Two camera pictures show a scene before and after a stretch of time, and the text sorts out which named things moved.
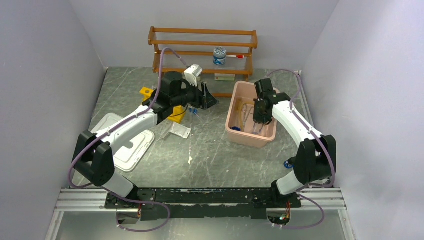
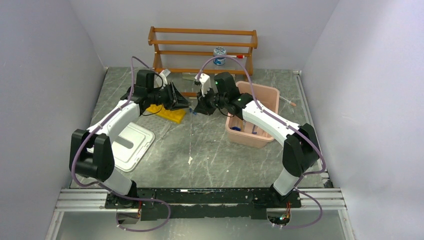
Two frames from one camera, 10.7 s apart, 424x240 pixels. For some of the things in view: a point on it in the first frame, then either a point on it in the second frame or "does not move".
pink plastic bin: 241,129 does not move
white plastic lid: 127,154 does not move
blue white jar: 219,55 does not move
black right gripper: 257,117 -> 202,106
